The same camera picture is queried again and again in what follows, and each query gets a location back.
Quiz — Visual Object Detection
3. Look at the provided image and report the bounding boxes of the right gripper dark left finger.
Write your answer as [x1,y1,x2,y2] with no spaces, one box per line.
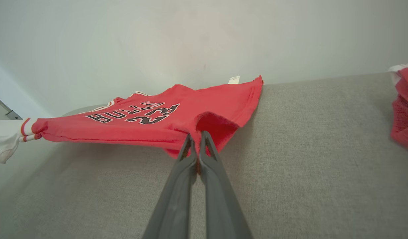
[143,133,198,239]

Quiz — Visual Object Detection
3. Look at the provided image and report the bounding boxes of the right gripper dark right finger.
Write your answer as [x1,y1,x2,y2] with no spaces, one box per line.
[198,130,253,239]

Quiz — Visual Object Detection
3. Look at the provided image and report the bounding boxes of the red jersey with white trim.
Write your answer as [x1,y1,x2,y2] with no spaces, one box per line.
[0,75,264,164]

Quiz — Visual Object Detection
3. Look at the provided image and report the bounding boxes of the red shorts with white waistband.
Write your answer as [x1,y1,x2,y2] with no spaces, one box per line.
[388,60,408,152]

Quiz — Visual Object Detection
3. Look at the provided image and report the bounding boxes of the wall baseboard strip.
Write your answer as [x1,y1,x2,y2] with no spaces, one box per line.
[0,93,24,120]

